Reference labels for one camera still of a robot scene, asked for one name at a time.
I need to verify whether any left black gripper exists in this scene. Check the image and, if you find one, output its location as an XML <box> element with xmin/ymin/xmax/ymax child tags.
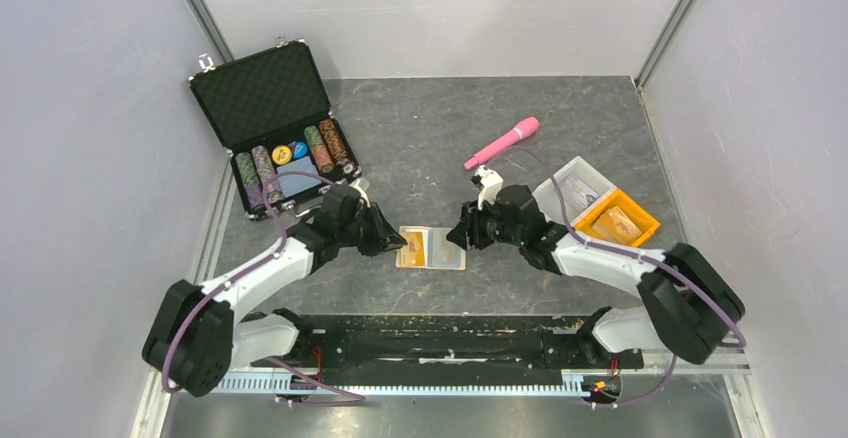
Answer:
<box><xmin>337</xmin><ymin>202</ymin><xmax>407</xmax><ymax>257</ymax></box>

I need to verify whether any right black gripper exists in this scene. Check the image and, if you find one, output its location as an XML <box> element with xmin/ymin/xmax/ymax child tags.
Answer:
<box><xmin>446</xmin><ymin>194</ymin><xmax>525</xmax><ymax>251</ymax></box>

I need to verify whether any beige card holder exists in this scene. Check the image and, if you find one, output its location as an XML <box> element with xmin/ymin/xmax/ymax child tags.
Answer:
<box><xmin>396</xmin><ymin>226</ymin><xmax>466</xmax><ymax>271</ymax></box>

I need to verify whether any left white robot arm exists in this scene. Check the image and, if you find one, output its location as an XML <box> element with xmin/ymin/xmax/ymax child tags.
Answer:
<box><xmin>142</xmin><ymin>185</ymin><xmax>406</xmax><ymax>397</ymax></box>

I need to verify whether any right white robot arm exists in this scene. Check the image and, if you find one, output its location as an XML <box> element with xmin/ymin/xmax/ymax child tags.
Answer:
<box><xmin>447</xmin><ymin>185</ymin><xmax>746</xmax><ymax>366</ymax></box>

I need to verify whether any blue card deck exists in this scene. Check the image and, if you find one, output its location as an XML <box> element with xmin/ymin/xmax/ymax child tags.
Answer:
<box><xmin>276</xmin><ymin>157</ymin><xmax>322</xmax><ymax>198</ymax></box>

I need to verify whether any card in white bin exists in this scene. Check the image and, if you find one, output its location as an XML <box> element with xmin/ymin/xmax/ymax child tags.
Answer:
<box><xmin>561</xmin><ymin>175</ymin><xmax>599</xmax><ymax>212</ymax></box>

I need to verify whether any card in orange bin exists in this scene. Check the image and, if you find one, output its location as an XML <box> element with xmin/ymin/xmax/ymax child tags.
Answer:
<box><xmin>591</xmin><ymin>206</ymin><xmax>642</xmax><ymax>246</ymax></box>

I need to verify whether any green red chip stack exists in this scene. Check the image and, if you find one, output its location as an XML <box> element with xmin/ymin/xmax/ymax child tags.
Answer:
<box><xmin>304</xmin><ymin>126</ymin><xmax>335</xmax><ymax>175</ymax></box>

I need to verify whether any blue dealer chip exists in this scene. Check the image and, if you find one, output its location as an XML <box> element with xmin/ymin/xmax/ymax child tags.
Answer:
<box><xmin>289</xmin><ymin>141</ymin><xmax>310</xmax><ymax>160</ymax></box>

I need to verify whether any orange black chip stack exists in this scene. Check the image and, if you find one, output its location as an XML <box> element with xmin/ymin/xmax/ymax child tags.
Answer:
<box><xmin>318</xmin><ymin>119</ymin><xmax>351</xmax><ymax>166</ymax></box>

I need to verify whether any pink toy microphone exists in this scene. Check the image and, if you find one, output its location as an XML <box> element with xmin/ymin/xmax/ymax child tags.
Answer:
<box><xmin>463</xmin><ymin>116</ymin><xmax>540</xmax><ymax>170</ymax></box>

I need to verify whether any black poker chip case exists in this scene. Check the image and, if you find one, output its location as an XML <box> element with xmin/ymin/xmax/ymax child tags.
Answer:
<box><xmin>188</xmin><ymin>39</ymin><xmax>363</xmax><ymax>221</ymax></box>

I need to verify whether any white plastic bin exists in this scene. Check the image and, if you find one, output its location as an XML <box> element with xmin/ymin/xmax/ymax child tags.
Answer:
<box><xmin>533</xmin><ymin>156</ymin><xmax>618</xmax><ymax>228</ymax></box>

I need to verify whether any yellow dealer chip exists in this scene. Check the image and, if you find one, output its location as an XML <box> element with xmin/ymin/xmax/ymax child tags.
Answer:
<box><xmin>270</xmin><ymin>145</ymin><xmax>293</xmax><ymax>166</ymax></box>

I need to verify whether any purple grey chip stack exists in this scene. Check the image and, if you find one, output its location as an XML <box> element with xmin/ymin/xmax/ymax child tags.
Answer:
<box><xmin>251</xmin><ymin>145</ymin><xmax>284</xmax><ymax>205</ymax></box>

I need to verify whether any green purple chip stack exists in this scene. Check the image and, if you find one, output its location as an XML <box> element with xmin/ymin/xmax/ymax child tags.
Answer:
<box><xmin>235</xmin><ymin>152</ymin><xmax>265</xmax><ymax>214</ymax></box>

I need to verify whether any orange plastic bin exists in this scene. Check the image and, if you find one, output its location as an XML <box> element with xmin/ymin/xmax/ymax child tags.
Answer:
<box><xmin>575</xmin><ymin>189</ymin><xmax>660</xmax><ymax>248</ymax></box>

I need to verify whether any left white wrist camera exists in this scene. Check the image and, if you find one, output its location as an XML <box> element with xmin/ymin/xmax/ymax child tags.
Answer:
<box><xmin>349</xmin><ymin>176</ymin><xmax>371</xmax><ymax>208</ymax></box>

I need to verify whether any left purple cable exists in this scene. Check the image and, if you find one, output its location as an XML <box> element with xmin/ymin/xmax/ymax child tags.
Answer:
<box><xmin>160</xmin><ymin>169</ymin><xmax>369</xmax><ymax>410</ymax></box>

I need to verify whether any purple cable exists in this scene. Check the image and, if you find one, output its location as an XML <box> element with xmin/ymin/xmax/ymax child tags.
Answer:
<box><xmin>500</xmin><ymin>146</ymin><xmax>749</xmax><ymax>411</ymax></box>
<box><xmin>160</xmin><ymin>169</ymin><xmax>369</xmax><ymax>410</ymax></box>

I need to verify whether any white slotted cable duct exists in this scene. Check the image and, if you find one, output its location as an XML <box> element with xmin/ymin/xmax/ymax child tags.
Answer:
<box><xmin>213</xmin><ymin>371</ymin><xmax>589</xmax><ymax>398</ymax></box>

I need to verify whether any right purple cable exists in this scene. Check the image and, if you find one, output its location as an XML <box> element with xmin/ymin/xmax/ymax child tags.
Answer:
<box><xmin>500</xmin><ymin>146</ymin><xmax>749</xmax><ymax>411</ymax></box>

